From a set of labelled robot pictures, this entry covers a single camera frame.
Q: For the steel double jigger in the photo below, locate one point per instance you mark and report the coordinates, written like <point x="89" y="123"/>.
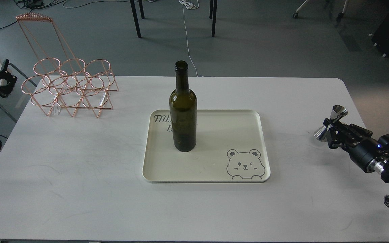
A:
<point x="336" y="114"/>

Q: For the copper wire wine rack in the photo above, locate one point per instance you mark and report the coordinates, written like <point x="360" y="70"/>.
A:
<point x="66" y="83"/>

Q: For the dark green wine bottle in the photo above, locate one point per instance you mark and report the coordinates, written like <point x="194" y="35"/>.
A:
<point x="183" y="110"/>

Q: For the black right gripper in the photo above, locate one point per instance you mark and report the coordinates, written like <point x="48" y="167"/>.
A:
<point x="369" y="155"/>

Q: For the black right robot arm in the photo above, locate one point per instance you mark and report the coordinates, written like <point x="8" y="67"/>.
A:
<point x="383" y="140"/>

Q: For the cream bear serving tray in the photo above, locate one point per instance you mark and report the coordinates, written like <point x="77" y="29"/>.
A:
<point x="230" y="148"/>

